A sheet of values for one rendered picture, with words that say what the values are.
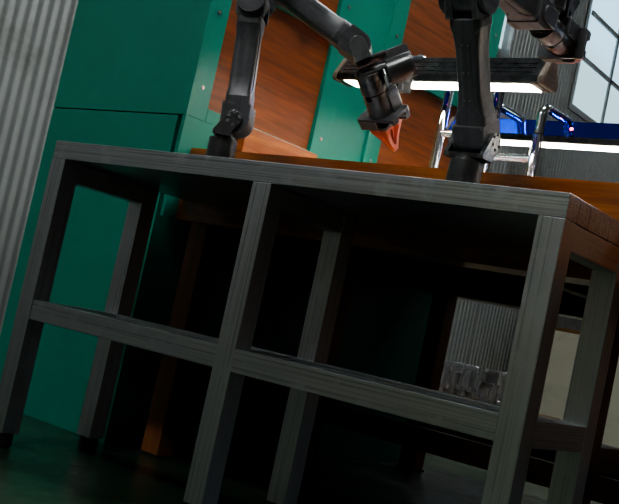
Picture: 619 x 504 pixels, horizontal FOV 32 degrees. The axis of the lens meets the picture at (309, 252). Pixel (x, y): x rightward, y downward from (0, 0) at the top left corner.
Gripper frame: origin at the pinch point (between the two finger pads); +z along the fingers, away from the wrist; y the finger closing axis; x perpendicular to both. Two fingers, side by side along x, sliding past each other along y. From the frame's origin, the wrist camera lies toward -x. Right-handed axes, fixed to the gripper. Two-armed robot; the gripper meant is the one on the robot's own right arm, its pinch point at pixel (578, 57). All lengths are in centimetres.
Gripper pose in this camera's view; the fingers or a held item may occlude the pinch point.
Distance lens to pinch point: 239.9
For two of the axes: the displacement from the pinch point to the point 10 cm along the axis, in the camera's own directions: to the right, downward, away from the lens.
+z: 5.7, 1.9, 8.0
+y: -7.9, -1.3, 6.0
